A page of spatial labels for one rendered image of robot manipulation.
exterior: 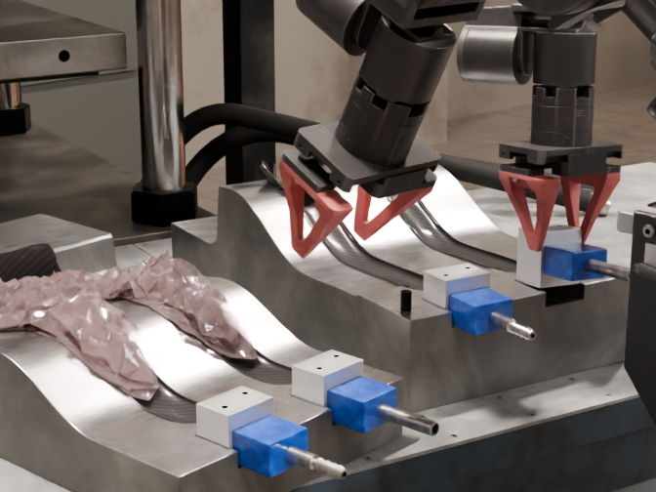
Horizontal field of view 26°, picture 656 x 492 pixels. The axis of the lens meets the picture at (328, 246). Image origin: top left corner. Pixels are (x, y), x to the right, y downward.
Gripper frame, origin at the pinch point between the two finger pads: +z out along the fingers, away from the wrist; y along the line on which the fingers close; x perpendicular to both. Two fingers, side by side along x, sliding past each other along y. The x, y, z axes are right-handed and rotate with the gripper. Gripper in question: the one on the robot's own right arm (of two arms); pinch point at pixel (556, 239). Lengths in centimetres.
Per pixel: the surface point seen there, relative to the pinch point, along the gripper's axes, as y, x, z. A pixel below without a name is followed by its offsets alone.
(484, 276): 9.3, 0.9, 2.5
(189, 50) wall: -154, -390, 7
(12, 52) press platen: 25, -78, -14
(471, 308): 13.2, 4.2, 4.3
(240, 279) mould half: 17.2, -31.2, 8.2
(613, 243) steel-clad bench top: -35.7, -30.1, 8.9
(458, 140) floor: -281, -388, 48
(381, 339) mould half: 17.6, -3.4, 8.3
